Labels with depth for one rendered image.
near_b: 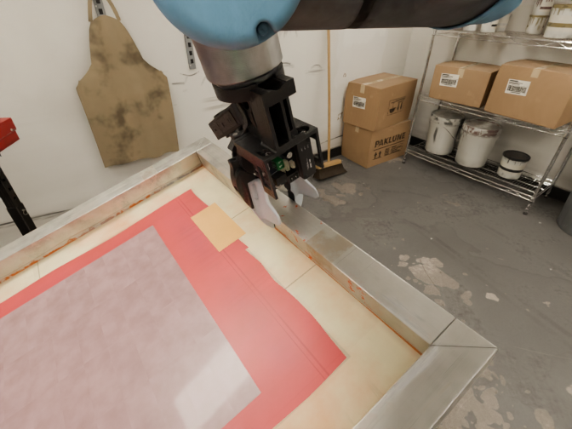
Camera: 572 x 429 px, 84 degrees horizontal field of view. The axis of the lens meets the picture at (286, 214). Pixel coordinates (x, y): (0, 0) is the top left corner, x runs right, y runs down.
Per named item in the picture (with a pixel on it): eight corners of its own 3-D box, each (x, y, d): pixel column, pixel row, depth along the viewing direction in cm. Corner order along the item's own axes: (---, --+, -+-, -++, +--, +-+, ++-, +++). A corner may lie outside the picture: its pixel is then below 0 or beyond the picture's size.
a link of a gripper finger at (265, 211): (275, 254, 41) (267, 196, 35) (251, 231, 45) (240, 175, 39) (294, 243, 42) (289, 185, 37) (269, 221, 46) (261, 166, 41)
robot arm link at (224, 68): (177, 35, 29) (249, 4, 31) (197, 84, 32) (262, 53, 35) (214, 44, 24) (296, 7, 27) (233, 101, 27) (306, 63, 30)
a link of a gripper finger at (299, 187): (317, 225, 44) (296, 180, 37) (292, 206, 48) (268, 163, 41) (334, 210, 44) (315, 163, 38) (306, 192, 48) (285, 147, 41)
